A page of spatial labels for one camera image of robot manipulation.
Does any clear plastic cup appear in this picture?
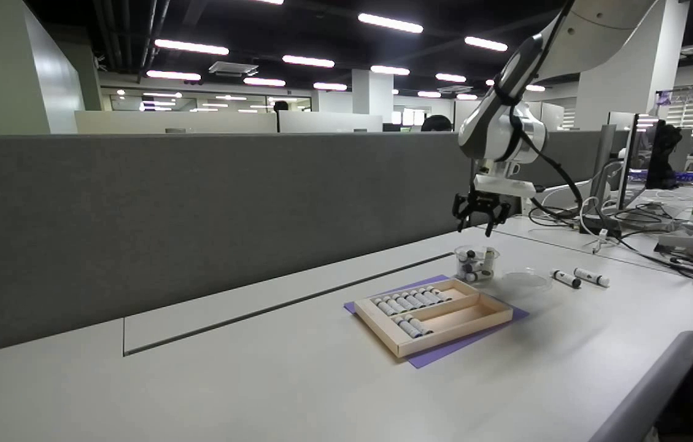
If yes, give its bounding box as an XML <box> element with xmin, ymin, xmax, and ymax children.
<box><xmin>454</xmin><ymin>245</ymin><xmax>501</xmax><ymax>287</ymax></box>

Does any cardboard tray box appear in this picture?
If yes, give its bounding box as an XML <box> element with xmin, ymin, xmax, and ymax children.
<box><xmin>354</xmin><ymin>277</ymin><xmax>514</xmax><ymax>359</ymax></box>

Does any clear shallow bowl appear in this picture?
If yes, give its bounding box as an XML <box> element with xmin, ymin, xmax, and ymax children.
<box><xmin>501</xmin><ymin>268</ymin><xmax>553</xmax><ymax>293</ymax></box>

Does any grey desk partition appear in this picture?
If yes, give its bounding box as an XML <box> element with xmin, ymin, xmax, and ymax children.
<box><xmin>0</xmin><ymin>131</ymin><xmax>618</xmax><ymax>361</ymax></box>

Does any tangle of black cables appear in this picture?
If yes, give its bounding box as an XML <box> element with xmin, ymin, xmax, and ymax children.
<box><xmin>527</xmin><ymin>195</ymin><xmax>693</xmax><ymax>271</ymax></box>

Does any heap of markers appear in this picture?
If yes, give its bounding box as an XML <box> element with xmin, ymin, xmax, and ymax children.
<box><xmin>460</xmin><ymin>248</ymin><xmax>497</xmax><ymax>284</ymax></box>

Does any monitor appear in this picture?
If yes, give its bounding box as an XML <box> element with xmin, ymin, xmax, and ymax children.
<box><xmin>590</xmin><ymin>112</ymin><xmax>661</xmax><ymax>212</ymax></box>

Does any row of markers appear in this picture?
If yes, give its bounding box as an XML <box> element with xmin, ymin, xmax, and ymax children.
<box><xmin>370</xmin><ymin>285</ymin><xmax>452</xmax><ymax>317</ymax></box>

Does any purple paper sheet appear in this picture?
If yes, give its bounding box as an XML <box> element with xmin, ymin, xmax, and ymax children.
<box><xmin>344</xmin><ymin>274</ymin><xmax>530</xmax><ymax>370</ymax></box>

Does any white partition wall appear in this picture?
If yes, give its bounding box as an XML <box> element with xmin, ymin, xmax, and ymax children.
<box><xmin>74</xmin><ymin>109</ymin><xmax>384</xmax><ymax>135</ymax></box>

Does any white marker with black cap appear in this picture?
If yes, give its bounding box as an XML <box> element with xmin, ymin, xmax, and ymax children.
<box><xmin>573</xmin><ymin>266</ymin><xmax>611</xmax><ymax>289</ymax></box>
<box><xmin>405</xmin><ymin>314</ymin><xmax>435</xmax><ymax>336</ymax></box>
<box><xmin>551</xmin><ymin>269</ymin><xmax>583</xmax><ymax>290</ymax></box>
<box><xmin>392</xmin><ymin>316</ymin><xmax>424</xmax><ymax>339</ymax></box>

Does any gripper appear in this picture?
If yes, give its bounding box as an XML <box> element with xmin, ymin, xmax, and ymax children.
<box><xmin>452</xmin><ymin>188</ymin><xmax>513</xmax><ymax>238</ymax></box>

